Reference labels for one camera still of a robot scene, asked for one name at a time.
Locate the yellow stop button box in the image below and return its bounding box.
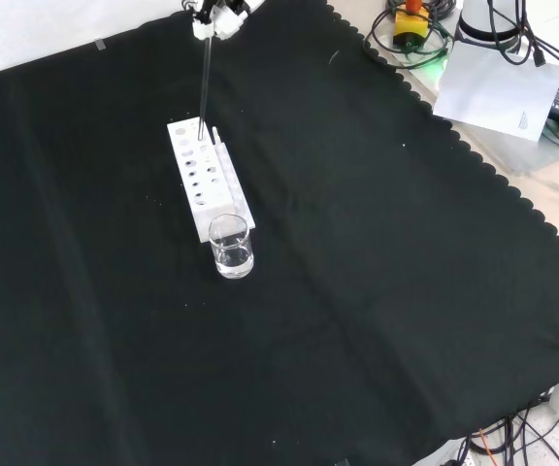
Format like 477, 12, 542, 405
392, 0, 432, 51

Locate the white paper sheet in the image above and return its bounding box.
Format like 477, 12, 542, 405
432, 40, 559, 144

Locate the black bench cloth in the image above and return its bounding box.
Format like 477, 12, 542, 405
0, 0, 559, 466

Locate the black cable with plug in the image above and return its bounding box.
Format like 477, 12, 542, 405
482, 0, 559, 89

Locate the orange cable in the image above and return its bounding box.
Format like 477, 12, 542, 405
477, 426, 503, 456

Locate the black cable loop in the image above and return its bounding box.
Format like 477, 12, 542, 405
363, 0, 457, 67

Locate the pale clear board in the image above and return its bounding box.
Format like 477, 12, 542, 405
471, 119, 559, 177

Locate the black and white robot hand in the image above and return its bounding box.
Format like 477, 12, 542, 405
181, 0, 264, 42

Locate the green cable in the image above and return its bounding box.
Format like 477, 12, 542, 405
404, 23, 451, 67

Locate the black cable bundle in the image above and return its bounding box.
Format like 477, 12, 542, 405
446, 387, 559, 466

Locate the white test tube rack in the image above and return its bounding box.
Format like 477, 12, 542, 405
166, 117, 257, 245

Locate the clear glass beaker with water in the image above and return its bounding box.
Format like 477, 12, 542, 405
208, 213, 255, 281

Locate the clear glass rod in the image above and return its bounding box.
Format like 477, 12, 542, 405
198, 37, 213, 142

